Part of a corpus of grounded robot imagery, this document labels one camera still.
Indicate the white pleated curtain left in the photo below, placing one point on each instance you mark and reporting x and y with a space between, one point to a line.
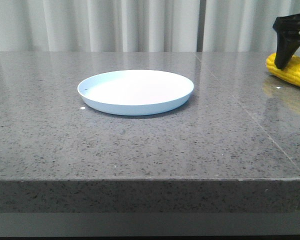
101 25

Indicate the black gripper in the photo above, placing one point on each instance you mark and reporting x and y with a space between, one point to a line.
288 38

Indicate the white pleated curtain right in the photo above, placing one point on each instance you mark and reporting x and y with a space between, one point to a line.
244 25

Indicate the yellow corn cob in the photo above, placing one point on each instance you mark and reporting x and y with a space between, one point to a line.
290 74

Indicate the light blue round plate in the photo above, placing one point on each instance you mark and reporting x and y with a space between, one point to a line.
137 92

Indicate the white pleated curtain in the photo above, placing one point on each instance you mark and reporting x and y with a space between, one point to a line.
101 25
244 25

